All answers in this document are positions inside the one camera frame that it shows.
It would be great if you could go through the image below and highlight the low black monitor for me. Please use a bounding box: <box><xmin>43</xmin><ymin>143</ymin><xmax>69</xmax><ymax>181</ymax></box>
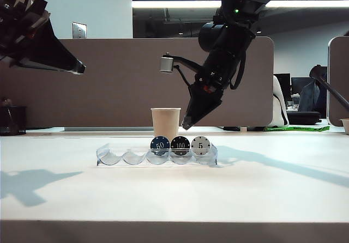
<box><xmin>291</xmin><ymin>77</ymin><xmax>314</xmax><ymax>94</ymax></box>

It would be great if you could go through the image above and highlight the blue 50 poker chip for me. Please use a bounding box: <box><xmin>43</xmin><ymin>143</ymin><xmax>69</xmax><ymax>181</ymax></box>
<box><xmin>150</xmin><ymin>136</ymin><xmax>171</xmax><ymax>156</ymax></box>

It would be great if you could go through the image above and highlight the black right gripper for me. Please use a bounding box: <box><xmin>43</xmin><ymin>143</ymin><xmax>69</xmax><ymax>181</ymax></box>
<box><xmin>182</xmin><ymin>45</ymin><xmax>242</xmax><ymax>130</ymax></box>

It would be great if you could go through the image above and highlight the tall black monitor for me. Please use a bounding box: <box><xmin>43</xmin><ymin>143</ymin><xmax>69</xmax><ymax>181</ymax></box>
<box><xmin>274</xmin><ymin>73</ymin><xmax>292</xmax><ymax>102</ymax></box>

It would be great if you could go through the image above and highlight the beige paper bowl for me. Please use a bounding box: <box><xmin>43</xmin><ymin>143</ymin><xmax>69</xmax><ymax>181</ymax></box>
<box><xmin>339</xmin><ymin>118</ymin><xmax>349</xmax><ymax>136</ymax></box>

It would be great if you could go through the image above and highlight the white office chair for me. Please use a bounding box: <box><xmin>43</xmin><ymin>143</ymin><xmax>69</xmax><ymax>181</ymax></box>
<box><xmin>272</xmin><ymin>75</ymin><xmax>290</xmax><ymax>128</ymax></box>

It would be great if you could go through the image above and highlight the wide brown desk divider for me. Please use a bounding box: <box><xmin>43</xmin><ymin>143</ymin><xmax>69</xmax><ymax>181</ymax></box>
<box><xmin>0</xmin><ymin>37</ymin><xmax>274</xmax><ymax>131</ymax></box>

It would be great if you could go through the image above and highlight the green tape strip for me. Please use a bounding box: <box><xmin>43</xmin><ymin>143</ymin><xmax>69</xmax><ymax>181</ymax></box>
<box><xmin>263</xmin><ymin>125</ymin><xmax>330</xmax><ymax>133</ymax></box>

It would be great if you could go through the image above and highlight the black diagonal pole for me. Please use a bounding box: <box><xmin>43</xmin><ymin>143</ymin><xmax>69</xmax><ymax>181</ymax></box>
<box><xmin>310</xmin><ymin>65</ymin><xmax>349</xmax><ymax>106</ymax></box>

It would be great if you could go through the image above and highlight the metal wall switch plate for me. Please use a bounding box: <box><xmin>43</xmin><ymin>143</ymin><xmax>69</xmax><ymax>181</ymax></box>
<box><xmin>72</xmin><ymin>21</ymin><xmax>88</xmax><ymax>39</ymax></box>

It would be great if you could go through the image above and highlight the clear plastic chip tray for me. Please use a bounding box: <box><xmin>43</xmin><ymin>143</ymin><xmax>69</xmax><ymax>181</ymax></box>
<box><xmin>95</xmin><ymin>142</ymin><xmax>219</xmax><ymax>168</ymax></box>

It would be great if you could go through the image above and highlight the white 5 poker chip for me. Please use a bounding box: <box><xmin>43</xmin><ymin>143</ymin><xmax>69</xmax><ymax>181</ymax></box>
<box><xmin>190</xmin><ymin>136</ymin><xmax>212</xmax><ymax>157</ymax></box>

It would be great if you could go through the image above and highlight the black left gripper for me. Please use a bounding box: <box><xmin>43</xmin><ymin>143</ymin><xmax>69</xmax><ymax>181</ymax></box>
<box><xmin>0</xmin><ymin>0</ymin><xmax>86</xmax><ymax>74</ymax></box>

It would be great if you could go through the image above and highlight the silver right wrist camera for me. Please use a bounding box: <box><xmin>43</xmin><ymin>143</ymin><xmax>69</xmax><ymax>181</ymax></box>
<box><xmin>160</xmin><ymin>52</ymin><xmax>175</xmax><ymax>74</ymax></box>

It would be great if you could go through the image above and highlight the black 100 poker chip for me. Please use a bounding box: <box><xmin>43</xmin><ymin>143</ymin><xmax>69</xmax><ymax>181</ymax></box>
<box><xmin>170</xmin><ymin>136</ymin><xmax>191</xmax><ymax>157</ymax></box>

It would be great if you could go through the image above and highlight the thin black camera cable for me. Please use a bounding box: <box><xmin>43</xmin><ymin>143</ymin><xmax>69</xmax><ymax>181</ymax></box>
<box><xmin>173</xmin><ymin>65</ymin><xmax>192</xmax><ymax>89</ymax></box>

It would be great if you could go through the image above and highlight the black mesh pen holder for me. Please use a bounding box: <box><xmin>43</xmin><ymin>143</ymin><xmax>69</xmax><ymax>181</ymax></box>
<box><xmin>0</xmin><ymin>98</ymin><xmax>28</xmax><ymax>136</ymax></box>

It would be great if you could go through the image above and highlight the seated person in blue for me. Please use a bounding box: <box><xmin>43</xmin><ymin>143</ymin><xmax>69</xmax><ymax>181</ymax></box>
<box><xmin>299</xmin><ymin>65</ymin><xmax>328</xmax><ymax>119</ymax></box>

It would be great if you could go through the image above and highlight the narrow brown desk divider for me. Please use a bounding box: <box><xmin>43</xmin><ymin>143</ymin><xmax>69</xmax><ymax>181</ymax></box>
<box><xmin>327</xmin><ymin>37</ymin><xmax>349</xmax><ymax>127</ymax></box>

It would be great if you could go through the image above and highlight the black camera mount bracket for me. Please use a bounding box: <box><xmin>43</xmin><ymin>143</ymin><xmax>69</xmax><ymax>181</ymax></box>
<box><xmin>166</xmin><ymin>51</ymin><xmax>204</xmax><ymax>76</ymax></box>

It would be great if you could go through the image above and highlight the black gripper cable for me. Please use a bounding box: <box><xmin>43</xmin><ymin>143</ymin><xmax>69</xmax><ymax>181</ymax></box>
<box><xmin>229</xmin><ymin>49</ymin><xmax>246</xmax><ymax>90</ymax></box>

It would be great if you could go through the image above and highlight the brown paper cup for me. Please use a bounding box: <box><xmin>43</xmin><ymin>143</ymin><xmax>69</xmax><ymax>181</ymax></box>
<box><xmin>150</xmin><ymin>107</ymin><xmax>182</xmax><ymax>145</ymax></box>

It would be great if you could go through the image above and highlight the black cushion bag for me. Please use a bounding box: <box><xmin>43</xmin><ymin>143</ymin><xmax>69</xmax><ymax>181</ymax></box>
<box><xmin>286</xmin><ymin>111</ymin><xmax>322</xmax><ymax>125</ymax></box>

